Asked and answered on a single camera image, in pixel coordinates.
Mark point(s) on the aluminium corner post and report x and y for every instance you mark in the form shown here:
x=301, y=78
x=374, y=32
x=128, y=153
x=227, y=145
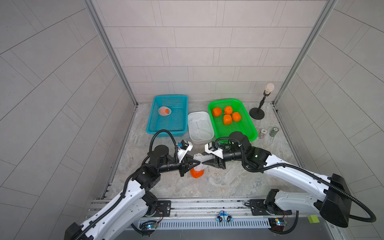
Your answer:
x=324, y=15
x=90, y=7

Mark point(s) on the white plastic tub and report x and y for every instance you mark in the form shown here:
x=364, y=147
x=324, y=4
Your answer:
x=196, y=116

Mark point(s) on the green plastic basket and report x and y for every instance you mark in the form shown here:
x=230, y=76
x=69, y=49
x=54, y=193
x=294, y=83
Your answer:
x=245, y=125

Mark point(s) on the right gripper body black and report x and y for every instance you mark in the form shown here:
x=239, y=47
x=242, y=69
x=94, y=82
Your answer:
x=232, y=154

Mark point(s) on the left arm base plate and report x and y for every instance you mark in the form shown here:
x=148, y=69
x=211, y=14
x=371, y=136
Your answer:
x=161, y=209

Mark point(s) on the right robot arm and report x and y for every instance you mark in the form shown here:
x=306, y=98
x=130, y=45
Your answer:
x=326, y=196

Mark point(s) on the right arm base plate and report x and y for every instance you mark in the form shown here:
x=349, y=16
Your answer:
x=264, y=208

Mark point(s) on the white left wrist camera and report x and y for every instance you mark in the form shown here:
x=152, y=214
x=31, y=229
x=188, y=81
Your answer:
x=183, y=148

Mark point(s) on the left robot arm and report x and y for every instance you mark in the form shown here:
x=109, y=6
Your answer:
x=135, y=200

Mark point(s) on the aluminium corner post left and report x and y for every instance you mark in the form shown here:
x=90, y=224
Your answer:
x=90, y=7

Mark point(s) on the netted orange front corner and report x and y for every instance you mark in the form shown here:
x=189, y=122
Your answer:
x=236, y=116

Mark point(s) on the green sticky note block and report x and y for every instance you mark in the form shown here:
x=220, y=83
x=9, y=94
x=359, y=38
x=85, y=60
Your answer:
x=313, y=219

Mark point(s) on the aluminium front rail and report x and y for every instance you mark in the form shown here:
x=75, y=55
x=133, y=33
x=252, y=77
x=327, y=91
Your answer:
x=209, y=208

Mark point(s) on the left circuit board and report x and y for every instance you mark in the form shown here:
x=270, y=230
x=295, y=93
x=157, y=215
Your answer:
x=149, y=225

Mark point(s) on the teal plastic basket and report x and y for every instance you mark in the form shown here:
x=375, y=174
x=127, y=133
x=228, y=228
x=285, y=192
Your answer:
x=176, y=122

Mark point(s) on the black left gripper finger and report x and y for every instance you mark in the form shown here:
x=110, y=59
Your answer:
x=184, y=169
x=189, y=162

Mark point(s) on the circuit board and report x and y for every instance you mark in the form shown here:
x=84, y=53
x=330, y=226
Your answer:
x=278, y=224
x=149, y=225

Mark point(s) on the right circuit board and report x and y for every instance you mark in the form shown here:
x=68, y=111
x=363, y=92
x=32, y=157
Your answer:
x=278, y=224

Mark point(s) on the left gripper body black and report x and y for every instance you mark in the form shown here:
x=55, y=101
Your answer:
x=170, y=165

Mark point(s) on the toy car sticker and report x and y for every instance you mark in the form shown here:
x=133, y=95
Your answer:
x=223, y=216

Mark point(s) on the black stand with bulb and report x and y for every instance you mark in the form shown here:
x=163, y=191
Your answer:
x=258, y=113

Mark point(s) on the aluminium corner post right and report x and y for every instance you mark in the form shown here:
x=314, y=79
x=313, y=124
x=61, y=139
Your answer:
x=324, y=15

